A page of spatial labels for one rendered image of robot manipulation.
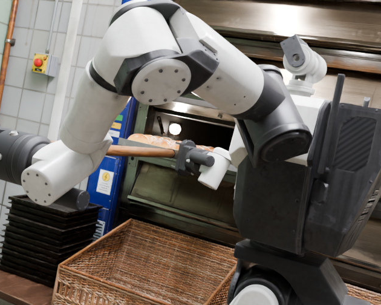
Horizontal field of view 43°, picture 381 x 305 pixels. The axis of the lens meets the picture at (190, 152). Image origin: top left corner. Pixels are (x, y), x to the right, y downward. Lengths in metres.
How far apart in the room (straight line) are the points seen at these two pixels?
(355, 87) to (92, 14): 1.27
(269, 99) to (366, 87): 1.19
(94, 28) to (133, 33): 1.80
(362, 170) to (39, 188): 0.56
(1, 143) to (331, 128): 0.56
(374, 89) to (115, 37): 1.42
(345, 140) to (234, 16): 1.26
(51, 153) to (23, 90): 1.86
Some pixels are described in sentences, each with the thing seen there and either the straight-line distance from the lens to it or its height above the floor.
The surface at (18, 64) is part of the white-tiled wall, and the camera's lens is 2.68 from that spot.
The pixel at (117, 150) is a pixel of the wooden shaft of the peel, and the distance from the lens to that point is 1.36.
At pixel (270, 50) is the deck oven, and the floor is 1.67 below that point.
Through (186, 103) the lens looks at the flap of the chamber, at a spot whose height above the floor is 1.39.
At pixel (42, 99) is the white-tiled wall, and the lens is 2.54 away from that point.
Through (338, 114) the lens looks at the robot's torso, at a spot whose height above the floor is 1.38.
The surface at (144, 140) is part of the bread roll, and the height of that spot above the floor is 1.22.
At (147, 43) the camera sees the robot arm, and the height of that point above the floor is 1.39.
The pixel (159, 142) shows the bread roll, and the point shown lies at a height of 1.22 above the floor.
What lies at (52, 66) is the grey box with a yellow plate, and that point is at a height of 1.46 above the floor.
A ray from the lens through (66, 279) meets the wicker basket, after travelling 1.82.
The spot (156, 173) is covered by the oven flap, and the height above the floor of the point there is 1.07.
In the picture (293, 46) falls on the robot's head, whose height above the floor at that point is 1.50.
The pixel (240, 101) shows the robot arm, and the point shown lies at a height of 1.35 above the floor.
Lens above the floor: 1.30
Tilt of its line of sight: 3 degrees down
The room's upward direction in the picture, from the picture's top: 11 degrees clockwise
